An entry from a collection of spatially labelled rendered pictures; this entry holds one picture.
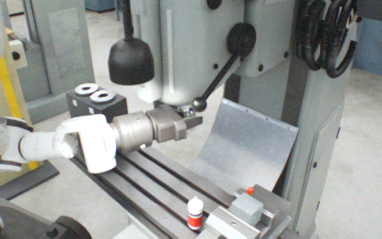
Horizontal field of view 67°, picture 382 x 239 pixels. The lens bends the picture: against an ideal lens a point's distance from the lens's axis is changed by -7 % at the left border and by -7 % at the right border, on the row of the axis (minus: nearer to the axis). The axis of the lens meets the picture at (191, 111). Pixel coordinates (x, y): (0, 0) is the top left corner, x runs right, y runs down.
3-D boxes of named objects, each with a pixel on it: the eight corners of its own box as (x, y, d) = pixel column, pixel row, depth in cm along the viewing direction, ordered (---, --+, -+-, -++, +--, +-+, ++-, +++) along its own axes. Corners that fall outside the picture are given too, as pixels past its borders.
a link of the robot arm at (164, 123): (187, 116, 70) (137, 130, 65) (187, 150, 75) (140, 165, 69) (164, 93, 79) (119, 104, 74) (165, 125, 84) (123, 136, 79)
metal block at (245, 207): (248, 231, 74) (251, 215, 71) (229, 218, 77) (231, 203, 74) (260, 219, 77) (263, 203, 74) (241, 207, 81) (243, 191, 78)
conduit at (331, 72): (329, 91, 68) (348, -3, 57) (267, 71, 77) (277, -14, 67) (353, 69, 79) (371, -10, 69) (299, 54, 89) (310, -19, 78)
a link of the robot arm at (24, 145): (69, 166, 73) (16, 168, 80) (74, 125, 77) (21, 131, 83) (37, 159, 64) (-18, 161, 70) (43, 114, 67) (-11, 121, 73)
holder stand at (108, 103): (108, 153, 113) (100, 106, 103) (74, 134, 124) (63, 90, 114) (131, 138, 122) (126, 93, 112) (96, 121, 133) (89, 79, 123)
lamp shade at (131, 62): (101, 83, 47) (96, 44, 43) (120, 65, 53) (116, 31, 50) (146, 87, 45) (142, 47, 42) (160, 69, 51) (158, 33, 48)
